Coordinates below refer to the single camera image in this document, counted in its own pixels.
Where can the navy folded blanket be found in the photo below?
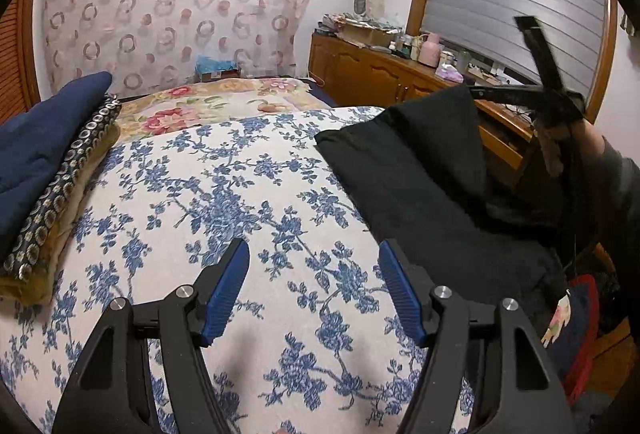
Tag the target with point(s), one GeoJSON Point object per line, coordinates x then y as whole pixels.
{"type": "Point", "coordinates": [45, 134]}

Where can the cream red-flower blanket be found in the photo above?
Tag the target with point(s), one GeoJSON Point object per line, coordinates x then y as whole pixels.
{"type": "Point", "coordinates": [210, 104]}

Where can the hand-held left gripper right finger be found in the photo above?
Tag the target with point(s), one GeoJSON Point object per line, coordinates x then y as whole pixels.
{"type": "Point", "coordinates": [400, 294]}

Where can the blue floral bed sheet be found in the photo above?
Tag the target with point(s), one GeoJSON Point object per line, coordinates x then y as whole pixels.
{"type": "Point", "coordinates": [210, 194]}

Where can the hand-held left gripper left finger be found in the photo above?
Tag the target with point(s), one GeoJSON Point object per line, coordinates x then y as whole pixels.
{"type": "Point", "coordinates": [227, 294]}

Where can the pink thermos jug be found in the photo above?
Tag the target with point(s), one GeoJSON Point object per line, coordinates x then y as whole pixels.
{"type": "Point", "coordinates": [428, 50]}

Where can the person's right hand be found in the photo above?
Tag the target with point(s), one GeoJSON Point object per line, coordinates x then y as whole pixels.
{"type": "Point", "coordinates": [555, 154]}

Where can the cardboard box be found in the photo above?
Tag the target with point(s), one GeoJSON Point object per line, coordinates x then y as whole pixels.
{"type": "Point", "coordinates": [365, 33]}

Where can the wooden louvre door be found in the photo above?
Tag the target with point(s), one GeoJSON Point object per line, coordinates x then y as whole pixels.
{"type": "Point", "coordinates": [15, 54]}

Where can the mustard folded quilt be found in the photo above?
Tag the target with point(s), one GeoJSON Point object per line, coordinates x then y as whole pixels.
{"type": "Point", "coordinates": [45, 264]}

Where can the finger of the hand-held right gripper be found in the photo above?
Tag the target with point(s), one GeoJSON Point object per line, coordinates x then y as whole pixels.
{"type": "Point", "coordinates": [505, 95]}

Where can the person's right forearm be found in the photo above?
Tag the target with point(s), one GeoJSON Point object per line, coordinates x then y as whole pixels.
{"type": "Point", "coordinates": [615, 214]}

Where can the small desk fan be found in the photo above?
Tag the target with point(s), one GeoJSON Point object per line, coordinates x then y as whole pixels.
{"type": "Point", "coordinates": [360, 3]}

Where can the purple tissue pack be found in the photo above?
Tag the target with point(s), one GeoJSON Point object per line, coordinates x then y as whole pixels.
{"type": "Point", "coordinates": [449, 73]}

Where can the black printed t-shirt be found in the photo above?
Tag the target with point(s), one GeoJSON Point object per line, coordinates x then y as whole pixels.
{"type": "Point", "coordinates": [430, 184]}

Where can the wooden cabinet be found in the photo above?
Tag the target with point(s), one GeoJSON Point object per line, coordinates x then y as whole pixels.
{"type": "Point", "coordinates": [380, 74]}

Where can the blue tissue box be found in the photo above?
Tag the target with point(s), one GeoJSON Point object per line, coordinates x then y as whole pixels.
{"type": "Point", "coordinates": [215, 66]}

